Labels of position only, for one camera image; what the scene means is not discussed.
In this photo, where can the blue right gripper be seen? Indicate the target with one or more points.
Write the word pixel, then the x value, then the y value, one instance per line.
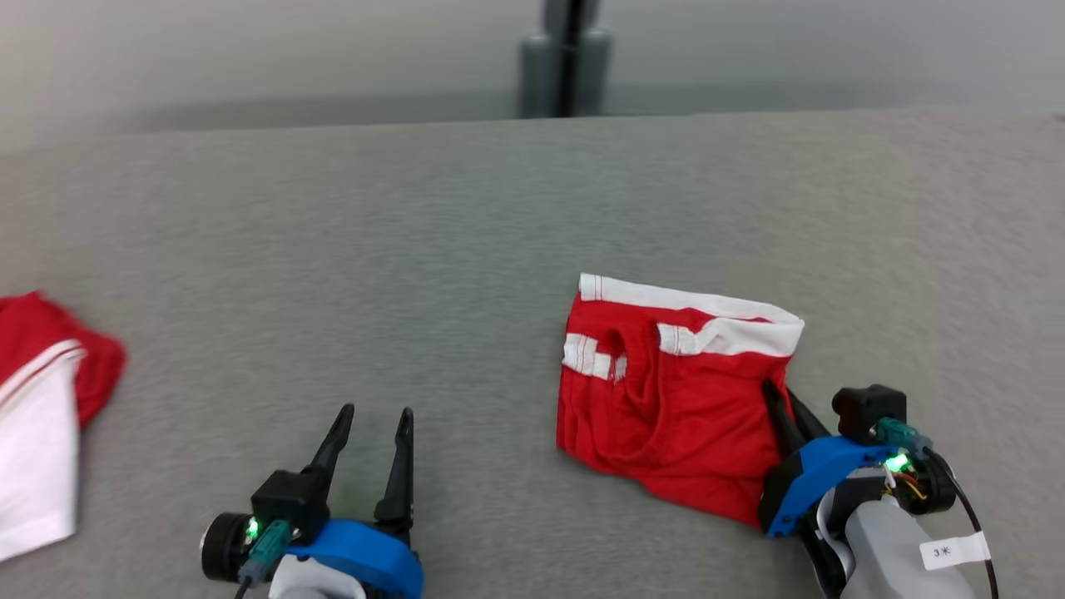
pixel 811 474

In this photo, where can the grey metal frame post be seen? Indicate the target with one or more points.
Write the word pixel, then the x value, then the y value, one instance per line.
pixel 566 66

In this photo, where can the white label sticker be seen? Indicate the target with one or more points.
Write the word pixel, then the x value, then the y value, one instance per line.
pixel 953 551

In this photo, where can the red white Bulls jersey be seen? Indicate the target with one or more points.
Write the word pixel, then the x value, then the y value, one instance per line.
pixel 42 433

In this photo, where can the red Bulls shorts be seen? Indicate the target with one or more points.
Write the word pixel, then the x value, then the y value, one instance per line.
pixel 666 416

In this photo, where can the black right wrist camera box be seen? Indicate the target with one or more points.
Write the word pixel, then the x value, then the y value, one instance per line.
pixel 865 408

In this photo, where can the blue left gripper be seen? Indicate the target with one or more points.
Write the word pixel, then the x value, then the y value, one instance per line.
pixel 374 557

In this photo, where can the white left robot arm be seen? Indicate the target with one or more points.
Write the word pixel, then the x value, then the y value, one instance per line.
pixel 312 582

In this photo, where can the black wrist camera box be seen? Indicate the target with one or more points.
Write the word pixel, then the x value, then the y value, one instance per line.
pixel 865 408
pixel 291 499

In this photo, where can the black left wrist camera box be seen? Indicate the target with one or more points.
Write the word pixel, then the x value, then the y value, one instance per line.
pixel 291 499

